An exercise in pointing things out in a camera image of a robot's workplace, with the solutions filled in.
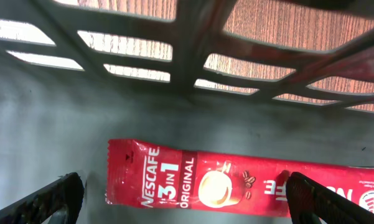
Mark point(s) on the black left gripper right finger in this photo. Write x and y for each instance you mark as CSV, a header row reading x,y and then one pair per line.
x,y
310,202

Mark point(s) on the red Nescafe coffee stick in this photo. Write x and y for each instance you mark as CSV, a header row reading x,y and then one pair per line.
x,y
144,175

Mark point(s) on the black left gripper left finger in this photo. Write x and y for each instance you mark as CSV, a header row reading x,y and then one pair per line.
x,y
58,202

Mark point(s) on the grey plastic mesh basket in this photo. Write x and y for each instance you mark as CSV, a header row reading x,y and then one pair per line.
x,y
184,83

